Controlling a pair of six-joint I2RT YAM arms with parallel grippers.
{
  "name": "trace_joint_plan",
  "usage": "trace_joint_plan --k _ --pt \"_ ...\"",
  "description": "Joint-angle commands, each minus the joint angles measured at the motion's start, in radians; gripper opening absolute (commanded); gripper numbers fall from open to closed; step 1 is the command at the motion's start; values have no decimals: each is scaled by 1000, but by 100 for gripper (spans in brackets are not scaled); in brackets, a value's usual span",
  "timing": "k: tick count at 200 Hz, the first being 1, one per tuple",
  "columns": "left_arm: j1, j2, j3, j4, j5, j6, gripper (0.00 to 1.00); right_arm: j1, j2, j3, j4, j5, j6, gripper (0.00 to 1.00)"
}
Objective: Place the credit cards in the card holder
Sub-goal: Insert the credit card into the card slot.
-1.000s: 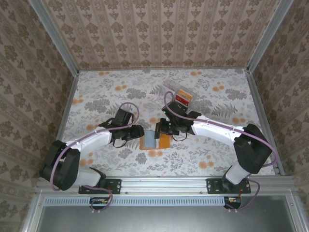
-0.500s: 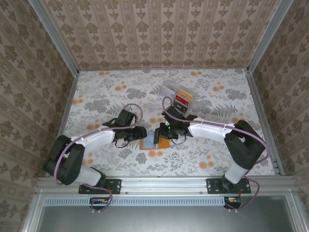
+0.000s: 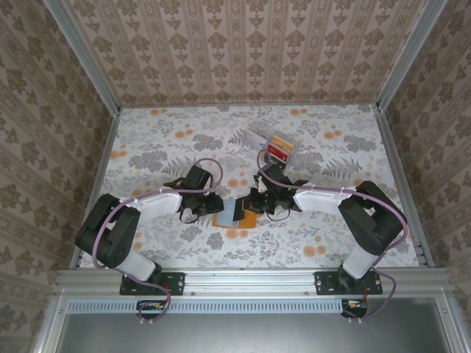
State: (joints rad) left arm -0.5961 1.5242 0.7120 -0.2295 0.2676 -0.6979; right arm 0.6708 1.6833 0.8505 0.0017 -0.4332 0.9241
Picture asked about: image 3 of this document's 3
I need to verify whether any black credit card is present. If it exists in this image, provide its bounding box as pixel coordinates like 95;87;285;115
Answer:
235;199;249;223

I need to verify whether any clear acrylic card stand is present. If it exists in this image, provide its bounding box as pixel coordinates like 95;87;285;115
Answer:
245;124;297;174

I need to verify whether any orange credit card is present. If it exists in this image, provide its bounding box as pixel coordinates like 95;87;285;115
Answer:
271;135;296;156

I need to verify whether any floral patterned table cover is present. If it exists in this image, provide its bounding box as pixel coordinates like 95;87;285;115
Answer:
91;104;421;270

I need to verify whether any grey metal panel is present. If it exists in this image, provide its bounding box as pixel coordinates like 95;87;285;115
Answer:
34;295;467;353

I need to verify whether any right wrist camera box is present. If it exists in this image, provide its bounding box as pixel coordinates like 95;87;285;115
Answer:
257;164;293;193

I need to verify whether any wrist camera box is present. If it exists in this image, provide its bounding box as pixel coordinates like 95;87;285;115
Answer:
257;164;293;193
185;164;212;188

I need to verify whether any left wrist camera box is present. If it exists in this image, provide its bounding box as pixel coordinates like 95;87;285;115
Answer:
185;164;212;188

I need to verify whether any aluminium mounting rail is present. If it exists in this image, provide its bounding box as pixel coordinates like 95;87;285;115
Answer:
54;267;448;296

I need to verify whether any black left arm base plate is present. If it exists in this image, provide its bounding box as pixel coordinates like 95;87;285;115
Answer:
119;271;185;296

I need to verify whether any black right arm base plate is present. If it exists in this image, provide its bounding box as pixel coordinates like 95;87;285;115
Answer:
314;271;384;296

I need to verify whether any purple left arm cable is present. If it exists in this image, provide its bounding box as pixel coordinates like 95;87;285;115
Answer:
92;157;226;327

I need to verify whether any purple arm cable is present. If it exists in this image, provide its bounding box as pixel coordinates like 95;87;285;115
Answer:
92;157;226;327
255;148;411;326

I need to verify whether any slotted white cable duct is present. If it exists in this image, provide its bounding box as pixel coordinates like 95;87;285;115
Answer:
68;298;369;315

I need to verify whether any aluminium table side rail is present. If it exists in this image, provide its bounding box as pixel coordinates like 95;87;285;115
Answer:
68;108;123;270
373;104;436;268

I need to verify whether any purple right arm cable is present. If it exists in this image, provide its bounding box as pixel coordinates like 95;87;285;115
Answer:
255;148;411;326

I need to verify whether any aluminium frame post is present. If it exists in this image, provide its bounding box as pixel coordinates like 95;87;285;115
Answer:
375;0;448;112
41;0;123;113

